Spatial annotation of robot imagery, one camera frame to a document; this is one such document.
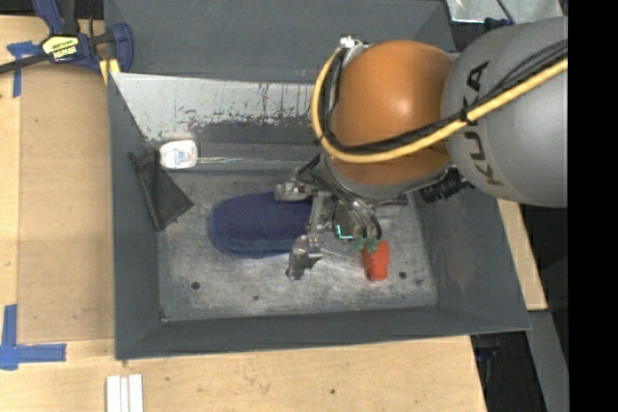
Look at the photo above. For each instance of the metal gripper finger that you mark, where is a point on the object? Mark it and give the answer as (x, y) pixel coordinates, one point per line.
(295, 192)
(303, 258)

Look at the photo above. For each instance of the red-orange plastic block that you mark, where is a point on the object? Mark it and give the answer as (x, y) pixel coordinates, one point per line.
(376, 261)

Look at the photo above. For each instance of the dark blue oval pad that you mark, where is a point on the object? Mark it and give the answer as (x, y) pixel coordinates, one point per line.
(256, 224)

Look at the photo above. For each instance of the grey metal bin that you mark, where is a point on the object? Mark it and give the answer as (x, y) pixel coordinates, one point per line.
(270, 299)

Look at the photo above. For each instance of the white labelled small container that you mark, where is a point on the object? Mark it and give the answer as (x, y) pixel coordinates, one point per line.
(177, 154)

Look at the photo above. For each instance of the black mesh pouch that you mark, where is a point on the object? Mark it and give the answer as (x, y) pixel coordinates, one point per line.
(161, 195)

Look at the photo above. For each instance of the black cylinder on white bracket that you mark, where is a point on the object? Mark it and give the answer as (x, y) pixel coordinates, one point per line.
(441, 189)

